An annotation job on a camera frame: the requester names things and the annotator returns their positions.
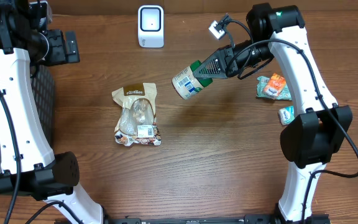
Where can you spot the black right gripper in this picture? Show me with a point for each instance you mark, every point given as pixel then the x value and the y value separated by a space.
pixel 226 62

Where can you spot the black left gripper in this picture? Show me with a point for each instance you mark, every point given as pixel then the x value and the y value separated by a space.
pixel 63 55

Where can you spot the green lid jar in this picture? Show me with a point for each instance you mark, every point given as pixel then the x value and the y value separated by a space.
pixel 186 85

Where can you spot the orange tissue pack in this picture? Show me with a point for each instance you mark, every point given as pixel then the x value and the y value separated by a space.
pixel 274 86

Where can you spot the large teal wipes pack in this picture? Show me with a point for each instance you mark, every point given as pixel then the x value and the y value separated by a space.
pixel 263 81

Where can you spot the small teal tissue pack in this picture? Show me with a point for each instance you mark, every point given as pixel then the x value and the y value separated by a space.
pixel 286 115

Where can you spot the brown snack bag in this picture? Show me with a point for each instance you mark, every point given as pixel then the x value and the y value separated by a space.
pixel 137 123

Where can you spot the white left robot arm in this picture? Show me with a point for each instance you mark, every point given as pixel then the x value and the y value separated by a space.
pixel 29 166

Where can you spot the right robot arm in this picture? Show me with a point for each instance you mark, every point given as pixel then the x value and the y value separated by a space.
pixel 320 125

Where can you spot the grey plastic basket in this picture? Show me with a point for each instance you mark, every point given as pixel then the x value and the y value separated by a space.
pixel 43 102

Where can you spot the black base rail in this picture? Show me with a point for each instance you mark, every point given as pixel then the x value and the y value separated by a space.
pixel 197 221

